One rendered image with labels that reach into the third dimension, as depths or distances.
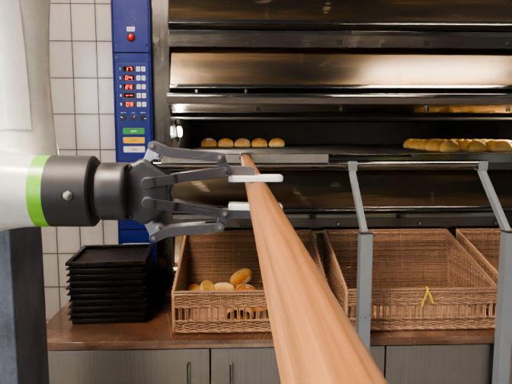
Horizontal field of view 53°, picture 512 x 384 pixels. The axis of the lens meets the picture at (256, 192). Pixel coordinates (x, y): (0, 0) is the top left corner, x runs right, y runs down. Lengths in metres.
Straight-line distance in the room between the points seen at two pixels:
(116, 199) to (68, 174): 0.06
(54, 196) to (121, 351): 1.24
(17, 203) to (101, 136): 1.61
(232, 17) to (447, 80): 0.95
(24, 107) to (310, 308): 0.68
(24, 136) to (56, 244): 1.60
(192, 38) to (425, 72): 1.00
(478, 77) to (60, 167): 2.02
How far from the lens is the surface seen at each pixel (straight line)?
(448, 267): 2.38
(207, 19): 2.20
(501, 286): 1.91
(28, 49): 0.84
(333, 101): 2.09
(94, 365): 1.89
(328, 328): 0.17
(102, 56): 2.29
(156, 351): 1.83
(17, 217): 0.69
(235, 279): 2.14
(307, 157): 1.68
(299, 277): 0.22
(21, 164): 0.68
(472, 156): 2.43
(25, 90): 0.82
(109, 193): 0.65
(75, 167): 0.66
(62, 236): 2.37
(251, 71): 2.21
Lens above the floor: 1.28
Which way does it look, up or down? 7 degrees down
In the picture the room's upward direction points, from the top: straight up
